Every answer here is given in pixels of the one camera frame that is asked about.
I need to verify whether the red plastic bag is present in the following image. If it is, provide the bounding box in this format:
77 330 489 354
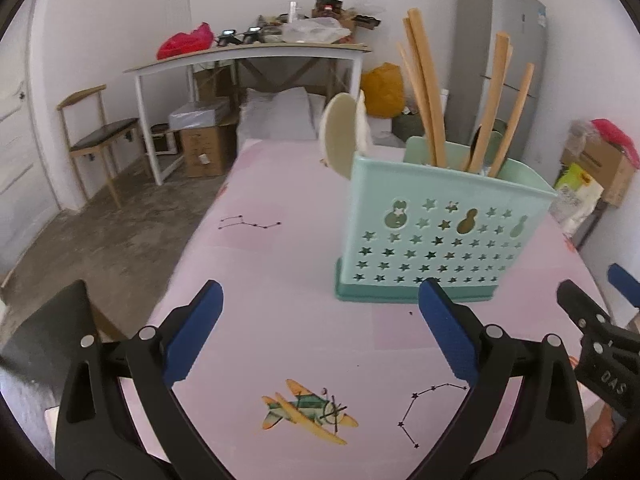
590 118 640 168
156 22 215 60

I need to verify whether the person's right hand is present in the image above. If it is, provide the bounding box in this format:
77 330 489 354
586 402 632 468

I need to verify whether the black metal-edged case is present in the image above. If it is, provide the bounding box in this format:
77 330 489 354
150 124 180 157

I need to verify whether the plastic wrapped grey box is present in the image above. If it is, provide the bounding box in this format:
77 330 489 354
168 99 231 131

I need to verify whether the white sack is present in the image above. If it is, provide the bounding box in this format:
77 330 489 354
236 86 326 153

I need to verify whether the clear plastic bag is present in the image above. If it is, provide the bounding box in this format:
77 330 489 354
281 16 352 43

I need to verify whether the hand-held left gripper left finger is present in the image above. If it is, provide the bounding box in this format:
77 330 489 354
54 280 236 480

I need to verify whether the green plastic utensil holder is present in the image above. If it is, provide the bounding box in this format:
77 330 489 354
334 135 558 303

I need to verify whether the dark green bag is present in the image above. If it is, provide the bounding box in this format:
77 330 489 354
391 112 426 142

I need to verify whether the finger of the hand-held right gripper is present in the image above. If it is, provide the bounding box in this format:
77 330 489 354
556 280 616 333
606 262 640 308

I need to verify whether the silver refrigerator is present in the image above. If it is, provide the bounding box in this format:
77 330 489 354
445 0 547 161

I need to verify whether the bundle of wooden chopsticks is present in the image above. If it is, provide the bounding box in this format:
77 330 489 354
396 7 536 178

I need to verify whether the orange plastic bag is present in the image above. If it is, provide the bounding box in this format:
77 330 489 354
361 62 405 120

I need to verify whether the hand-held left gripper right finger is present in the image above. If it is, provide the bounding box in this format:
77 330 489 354
405 277 587 480

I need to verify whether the cardboard box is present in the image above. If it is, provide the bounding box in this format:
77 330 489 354
192 65 236 106
560 132 636 208
180 125 237 177

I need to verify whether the pink printed tablecloth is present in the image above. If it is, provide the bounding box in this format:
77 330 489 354
122 137 621 480

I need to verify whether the white desk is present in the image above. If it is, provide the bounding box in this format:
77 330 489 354
123 40 373 186

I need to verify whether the yellow and white bag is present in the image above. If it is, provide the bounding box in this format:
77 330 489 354
550 162 605 238

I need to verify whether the white door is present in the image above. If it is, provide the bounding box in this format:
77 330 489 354
0 0 63 281

